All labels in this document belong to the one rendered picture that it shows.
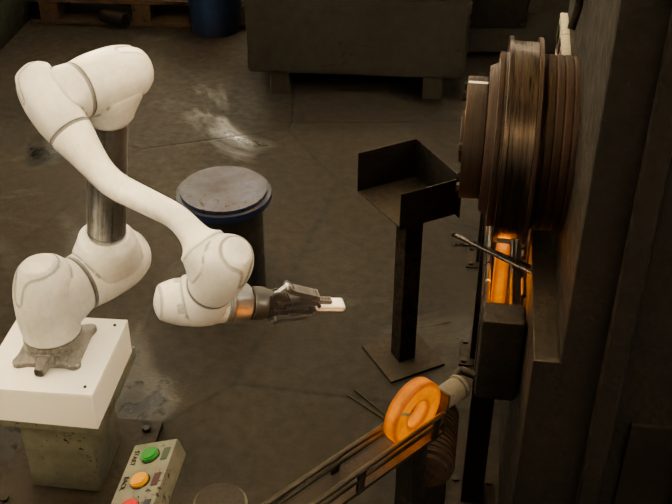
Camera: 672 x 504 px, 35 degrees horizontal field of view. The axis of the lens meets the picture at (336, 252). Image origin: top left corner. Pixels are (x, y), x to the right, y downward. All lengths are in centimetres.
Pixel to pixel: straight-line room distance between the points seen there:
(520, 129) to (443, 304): 160
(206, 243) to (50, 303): 73
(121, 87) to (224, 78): 285
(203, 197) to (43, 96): 124
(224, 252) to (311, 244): 196
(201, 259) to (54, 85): 55
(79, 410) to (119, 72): 89
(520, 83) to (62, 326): 131
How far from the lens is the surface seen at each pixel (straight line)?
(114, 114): 251
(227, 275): 211
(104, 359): 287
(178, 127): 488
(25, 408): 288
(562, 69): 237
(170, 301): 224
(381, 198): 321
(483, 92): 239
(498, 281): 261
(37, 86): 242
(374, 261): 396
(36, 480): 319
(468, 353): 356
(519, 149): 226
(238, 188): 358
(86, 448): 303
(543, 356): 224
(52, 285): 276
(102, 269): 283
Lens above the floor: 231
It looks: 35 degrees down
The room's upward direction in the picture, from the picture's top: straight up
